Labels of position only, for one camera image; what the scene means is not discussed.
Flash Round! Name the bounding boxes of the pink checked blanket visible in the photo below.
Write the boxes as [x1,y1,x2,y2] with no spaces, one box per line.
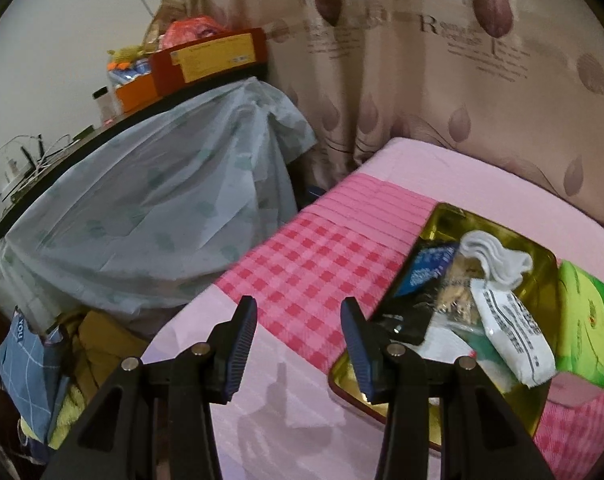
[142,136,604,480]

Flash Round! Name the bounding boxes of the red plastic bag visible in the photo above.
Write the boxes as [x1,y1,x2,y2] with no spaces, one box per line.
[161,16,223,51]

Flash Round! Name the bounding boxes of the beige patterned curtain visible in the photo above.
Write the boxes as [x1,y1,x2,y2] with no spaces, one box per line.
[164,0,604,241]

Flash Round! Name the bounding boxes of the gold tin box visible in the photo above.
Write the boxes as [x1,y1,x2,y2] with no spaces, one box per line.
[328,202,560,453]

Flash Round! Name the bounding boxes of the clear jar with black lid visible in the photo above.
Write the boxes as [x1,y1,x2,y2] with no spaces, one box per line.
[93,87,124,123]

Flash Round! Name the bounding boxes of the blue checked cloth bag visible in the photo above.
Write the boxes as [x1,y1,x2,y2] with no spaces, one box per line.
[0,305,70,443]

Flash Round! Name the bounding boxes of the white printed packet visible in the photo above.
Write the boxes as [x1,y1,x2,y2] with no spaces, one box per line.
[469,279,557,387]

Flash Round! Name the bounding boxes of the white cables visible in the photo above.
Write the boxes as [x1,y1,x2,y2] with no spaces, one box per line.
[0,134,80,198]

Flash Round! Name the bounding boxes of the clear packet of beige snacks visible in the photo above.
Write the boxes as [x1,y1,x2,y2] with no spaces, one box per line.
[432,252,483,328]

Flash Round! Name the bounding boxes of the red cardboard box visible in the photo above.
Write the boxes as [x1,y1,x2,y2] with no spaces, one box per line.
[149,27,269,97]

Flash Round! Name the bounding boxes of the yellow green knitted item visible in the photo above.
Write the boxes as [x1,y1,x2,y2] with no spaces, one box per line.
[107,45,155,62]

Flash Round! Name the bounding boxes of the yellow cloth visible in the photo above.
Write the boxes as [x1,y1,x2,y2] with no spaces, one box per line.
[49,310,150,448]

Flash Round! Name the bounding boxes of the black packet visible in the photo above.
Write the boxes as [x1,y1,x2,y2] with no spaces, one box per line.
[374,292,438,346]

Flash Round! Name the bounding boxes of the orange box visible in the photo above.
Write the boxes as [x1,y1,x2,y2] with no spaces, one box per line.
[114,76,158,111]

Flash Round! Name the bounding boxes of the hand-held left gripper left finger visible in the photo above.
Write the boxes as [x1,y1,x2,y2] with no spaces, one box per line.
[42,295,259,480]

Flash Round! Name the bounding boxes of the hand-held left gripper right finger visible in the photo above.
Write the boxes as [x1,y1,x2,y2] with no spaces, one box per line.
[340,296,555,480]

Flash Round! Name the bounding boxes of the beige bag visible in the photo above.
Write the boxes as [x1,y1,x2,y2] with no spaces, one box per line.
[144,0,188,51]

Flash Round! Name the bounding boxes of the green tissue pack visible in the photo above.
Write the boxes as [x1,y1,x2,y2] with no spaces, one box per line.
[554,260,604,390]

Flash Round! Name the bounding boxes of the grey plastic cover sheet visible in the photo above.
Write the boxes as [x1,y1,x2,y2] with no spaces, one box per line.
[0,76,317,321]

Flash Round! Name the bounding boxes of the blue and white plastic packet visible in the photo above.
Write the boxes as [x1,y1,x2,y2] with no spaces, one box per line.
[107,57,155,86]

